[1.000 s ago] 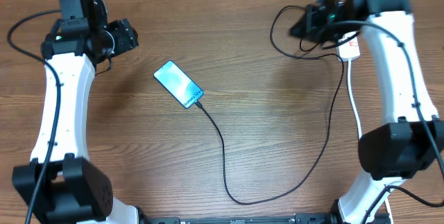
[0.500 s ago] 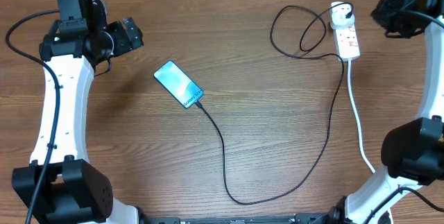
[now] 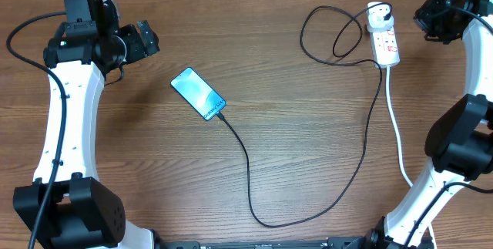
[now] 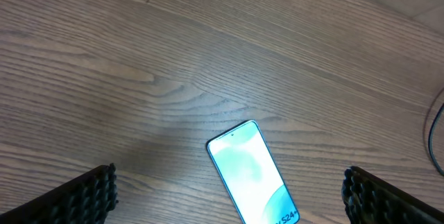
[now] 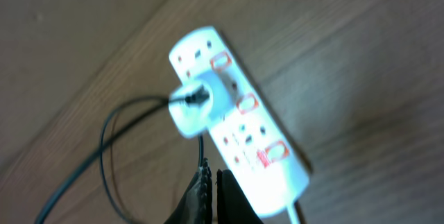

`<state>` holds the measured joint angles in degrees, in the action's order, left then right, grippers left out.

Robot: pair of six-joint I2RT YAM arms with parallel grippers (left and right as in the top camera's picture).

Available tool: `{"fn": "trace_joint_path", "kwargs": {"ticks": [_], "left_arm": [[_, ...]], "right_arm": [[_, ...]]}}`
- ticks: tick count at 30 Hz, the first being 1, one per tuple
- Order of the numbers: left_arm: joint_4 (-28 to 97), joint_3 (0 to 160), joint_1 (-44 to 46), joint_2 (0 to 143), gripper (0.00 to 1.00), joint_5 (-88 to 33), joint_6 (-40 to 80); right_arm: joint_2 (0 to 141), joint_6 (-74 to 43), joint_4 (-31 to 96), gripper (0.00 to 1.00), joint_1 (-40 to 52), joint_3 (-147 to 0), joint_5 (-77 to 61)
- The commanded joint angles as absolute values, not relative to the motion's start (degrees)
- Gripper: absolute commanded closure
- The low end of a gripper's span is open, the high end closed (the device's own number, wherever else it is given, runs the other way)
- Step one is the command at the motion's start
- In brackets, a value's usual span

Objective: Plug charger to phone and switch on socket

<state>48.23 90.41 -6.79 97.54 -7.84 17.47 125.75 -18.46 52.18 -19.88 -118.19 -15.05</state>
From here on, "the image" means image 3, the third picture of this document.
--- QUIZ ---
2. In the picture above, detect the black USB-C charging cable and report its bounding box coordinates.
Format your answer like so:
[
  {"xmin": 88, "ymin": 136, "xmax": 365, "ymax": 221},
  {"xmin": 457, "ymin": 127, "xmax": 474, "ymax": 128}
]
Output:
[{"xmin": 216, "ymin": 2, "xmax": 394, "ymax": 229}]

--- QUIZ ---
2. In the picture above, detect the blue Samsung Galaxy smartphone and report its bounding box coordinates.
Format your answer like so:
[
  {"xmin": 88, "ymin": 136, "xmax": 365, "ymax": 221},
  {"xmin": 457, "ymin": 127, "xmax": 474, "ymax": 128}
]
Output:
[{"xmin": 170, "ymin": 67, "xmax": 226, "ymax": 120}]

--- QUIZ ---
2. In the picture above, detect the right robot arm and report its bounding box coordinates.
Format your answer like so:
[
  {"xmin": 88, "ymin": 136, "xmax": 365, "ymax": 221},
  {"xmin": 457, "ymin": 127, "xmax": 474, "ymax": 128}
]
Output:
[{"xmin": 349, "ymin": 0, "xmax": 492, "ymax": 248}]

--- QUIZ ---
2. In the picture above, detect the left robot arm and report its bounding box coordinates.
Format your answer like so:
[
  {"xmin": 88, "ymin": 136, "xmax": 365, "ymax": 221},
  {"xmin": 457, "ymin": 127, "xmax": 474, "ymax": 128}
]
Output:
[{"xmin": 13, "ymin": 0, "xmax": 164, "ymax": 248}]

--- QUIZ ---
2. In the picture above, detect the white charger plug adapter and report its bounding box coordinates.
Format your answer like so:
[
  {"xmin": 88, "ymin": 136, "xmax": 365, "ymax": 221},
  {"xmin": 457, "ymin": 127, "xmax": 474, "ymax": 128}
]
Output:
[{"xmin": 367, "ymin": 5, "xmax": 394, "ymax": 33}]

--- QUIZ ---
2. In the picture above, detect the white power strip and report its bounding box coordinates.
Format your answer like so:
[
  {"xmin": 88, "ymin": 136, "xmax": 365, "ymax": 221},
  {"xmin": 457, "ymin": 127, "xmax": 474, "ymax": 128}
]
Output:
[{"xmin": 366, "ymin": 2, "xmax": 400, "ymax": 69}]

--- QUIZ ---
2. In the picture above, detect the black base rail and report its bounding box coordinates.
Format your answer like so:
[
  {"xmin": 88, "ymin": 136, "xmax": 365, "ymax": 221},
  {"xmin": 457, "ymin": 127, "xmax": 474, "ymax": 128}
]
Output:
[{"xmin": 153, "ymin": 235, "xmax": 436, "ymax": 249}]

